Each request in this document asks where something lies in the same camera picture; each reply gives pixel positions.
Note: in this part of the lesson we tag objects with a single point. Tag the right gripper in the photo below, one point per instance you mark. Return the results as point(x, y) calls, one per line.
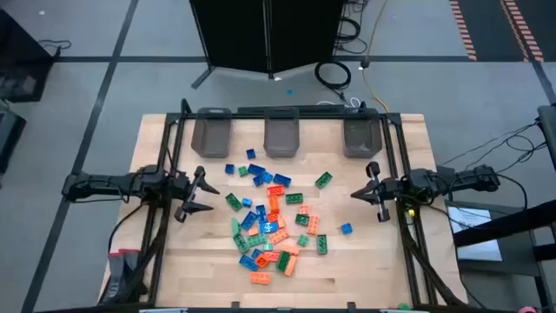
point(391, 189)

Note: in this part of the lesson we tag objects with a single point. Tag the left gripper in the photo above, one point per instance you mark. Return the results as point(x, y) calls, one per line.
point(180, 187)

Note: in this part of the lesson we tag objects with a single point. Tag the blue small building block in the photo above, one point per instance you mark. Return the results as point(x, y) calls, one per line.
point(246, 202)
point(257, 253)
point(346, 228)
point(258, 180)
point(250, 153)
point(229, 168)
point(267, 177)

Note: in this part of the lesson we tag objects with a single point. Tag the green small building block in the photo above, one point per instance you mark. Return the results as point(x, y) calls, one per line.
point(302, 240)
point(302, 219)
point(268, 246)
point(242, 171)

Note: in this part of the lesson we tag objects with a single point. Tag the blue long building block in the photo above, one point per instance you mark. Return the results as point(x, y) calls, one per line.
point(248, 262)
point(269, 227)
point(282, 180)
point(261, 213)
point(256, 169)
point(249, 220)

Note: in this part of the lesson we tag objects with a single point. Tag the orange small building block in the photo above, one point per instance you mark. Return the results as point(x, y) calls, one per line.
point(253, 231)
point(273, 216)
point(281, 222)
point(304, 209)
point(262, 261)

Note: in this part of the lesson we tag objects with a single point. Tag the grey translucent plastic bin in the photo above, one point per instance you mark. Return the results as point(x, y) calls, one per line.
point(362, 132)
point(211, 132)
point(281, 132)

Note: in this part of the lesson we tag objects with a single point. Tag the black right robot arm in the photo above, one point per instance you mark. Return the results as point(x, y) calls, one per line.
point(469, 178)

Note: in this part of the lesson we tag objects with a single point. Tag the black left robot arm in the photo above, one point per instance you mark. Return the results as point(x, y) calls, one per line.
point(108, 180)

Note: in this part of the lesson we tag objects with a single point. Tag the grey clamp with red end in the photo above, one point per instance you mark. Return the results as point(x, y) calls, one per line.
point(115, 269)
point(130, 265)

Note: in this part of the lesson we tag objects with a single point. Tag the black flat bar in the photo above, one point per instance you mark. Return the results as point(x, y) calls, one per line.
point(317, 109)

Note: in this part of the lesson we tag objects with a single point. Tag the white paper sheet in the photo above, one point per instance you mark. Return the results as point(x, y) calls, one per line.
point(473, 235)

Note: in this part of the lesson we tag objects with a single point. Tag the small green object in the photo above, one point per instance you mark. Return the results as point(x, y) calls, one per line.
point(404, 307)

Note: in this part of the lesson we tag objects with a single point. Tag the black beam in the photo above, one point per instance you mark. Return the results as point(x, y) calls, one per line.
point(499, 228)

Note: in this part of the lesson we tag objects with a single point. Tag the dark grey side desk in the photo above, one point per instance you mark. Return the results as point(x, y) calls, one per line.
point(517, 261)

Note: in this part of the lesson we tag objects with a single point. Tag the black monitor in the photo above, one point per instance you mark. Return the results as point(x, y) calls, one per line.
point(548, 135)

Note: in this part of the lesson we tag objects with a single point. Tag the orange striped floor tape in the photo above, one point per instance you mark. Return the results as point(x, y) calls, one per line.
point(464, 30)

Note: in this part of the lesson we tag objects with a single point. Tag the small pink object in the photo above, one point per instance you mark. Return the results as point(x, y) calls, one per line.
point(527, 310)

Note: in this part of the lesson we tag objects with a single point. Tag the black cabinet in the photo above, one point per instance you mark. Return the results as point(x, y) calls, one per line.
point(21, 65)
point(8, 139)

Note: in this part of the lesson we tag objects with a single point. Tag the black aluminium table frame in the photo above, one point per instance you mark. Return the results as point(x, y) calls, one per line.
point(394, 118)

